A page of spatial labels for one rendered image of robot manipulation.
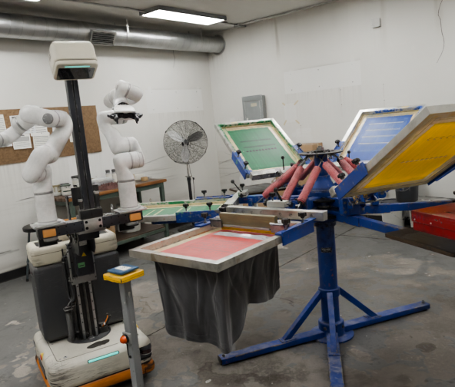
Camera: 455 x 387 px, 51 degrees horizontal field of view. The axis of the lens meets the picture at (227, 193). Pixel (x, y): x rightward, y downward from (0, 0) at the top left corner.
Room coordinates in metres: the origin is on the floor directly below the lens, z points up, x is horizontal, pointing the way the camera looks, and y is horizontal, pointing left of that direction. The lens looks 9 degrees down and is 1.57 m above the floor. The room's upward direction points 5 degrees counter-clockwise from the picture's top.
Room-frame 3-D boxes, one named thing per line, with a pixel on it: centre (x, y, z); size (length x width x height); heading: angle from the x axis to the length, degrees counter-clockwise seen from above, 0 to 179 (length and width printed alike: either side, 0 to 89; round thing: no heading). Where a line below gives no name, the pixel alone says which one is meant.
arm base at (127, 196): (2.66, 0.56, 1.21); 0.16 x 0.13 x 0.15; 30
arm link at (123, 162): (2.65, 0.55, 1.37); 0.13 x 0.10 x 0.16; 121
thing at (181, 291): (2.18, 0.23, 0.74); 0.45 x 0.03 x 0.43; 49
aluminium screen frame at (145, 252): (2.40, 0.04, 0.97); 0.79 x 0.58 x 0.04; 139
